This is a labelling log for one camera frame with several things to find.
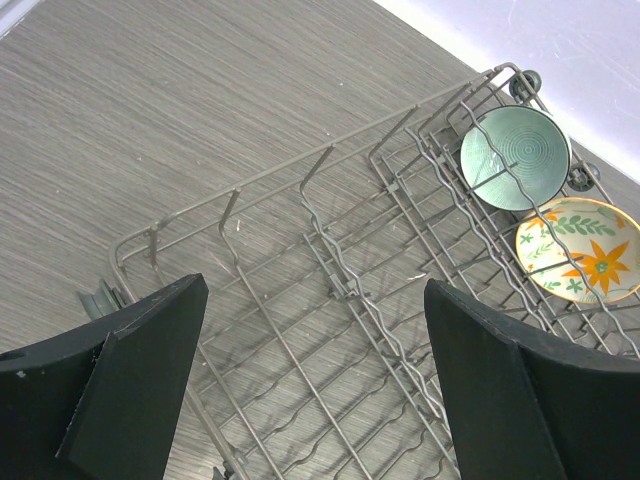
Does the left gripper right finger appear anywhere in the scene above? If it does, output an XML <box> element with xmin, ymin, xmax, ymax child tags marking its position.
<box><xmin>424</xmin><ymin>279</ymin><xmax>639</xmax><ymax>479</ymax></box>

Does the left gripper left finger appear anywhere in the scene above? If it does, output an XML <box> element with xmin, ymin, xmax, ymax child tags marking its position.
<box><xmin>1</xmin><ymin>274</ymin><xmax>208</xmax><ymax>479</ymax></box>

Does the yellow bowl with leaves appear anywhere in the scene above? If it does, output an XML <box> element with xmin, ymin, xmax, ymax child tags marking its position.
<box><xmin>515</xmin><ymin>197</ymin><xmax>639</xmax><ymax>304</ymax></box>

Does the mint green ribbed bowl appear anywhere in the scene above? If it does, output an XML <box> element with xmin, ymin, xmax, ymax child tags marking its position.
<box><xmin>460</xmin><ymin>106</ymin><xmax>571</xmax><ymax>211</ymax></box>

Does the grey wire dish rack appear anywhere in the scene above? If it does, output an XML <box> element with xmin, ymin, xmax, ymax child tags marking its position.
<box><xmin>80</xmin><ymin>63</ymin><xmax>639</xmax><ymax>479</ymax></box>

